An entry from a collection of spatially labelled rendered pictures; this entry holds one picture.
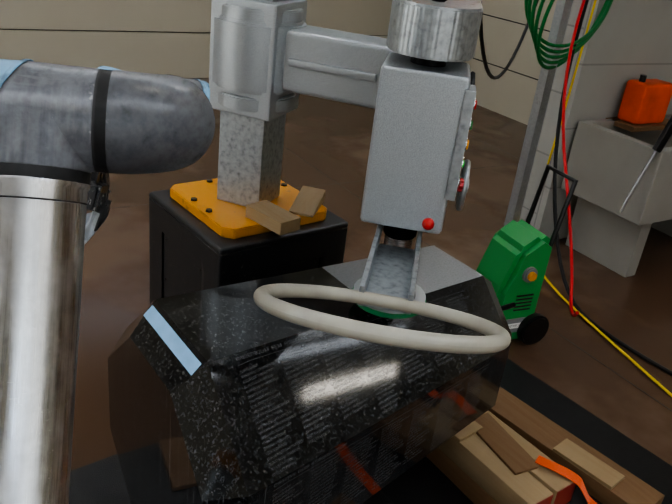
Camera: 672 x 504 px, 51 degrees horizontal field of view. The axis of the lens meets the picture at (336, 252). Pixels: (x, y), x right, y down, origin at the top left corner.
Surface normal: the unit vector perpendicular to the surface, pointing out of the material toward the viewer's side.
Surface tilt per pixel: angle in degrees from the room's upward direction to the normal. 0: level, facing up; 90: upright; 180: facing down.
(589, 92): 90
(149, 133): 85
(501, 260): 73
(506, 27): 90
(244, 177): 90
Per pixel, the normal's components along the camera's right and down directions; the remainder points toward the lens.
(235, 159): -0.37, 0.37
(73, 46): 0.51, 0.43
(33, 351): 0.56, 0.04
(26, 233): 0.29, 0.01
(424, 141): -0.16, 0.42
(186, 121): 0.86, 0.04
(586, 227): -0.85, 0.14
